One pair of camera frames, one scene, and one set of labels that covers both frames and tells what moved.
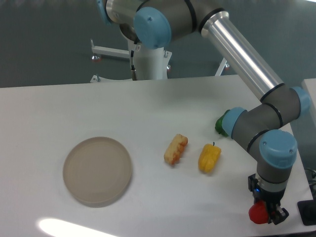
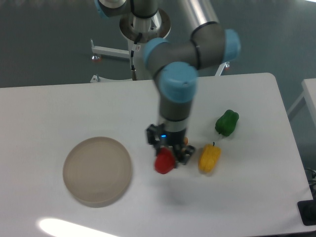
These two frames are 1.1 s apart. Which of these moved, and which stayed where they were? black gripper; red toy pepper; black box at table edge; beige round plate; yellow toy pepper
Moved: red toy pepper; black gripper
Stayed: beige round plate; black box at table edge; yellow toy pepper
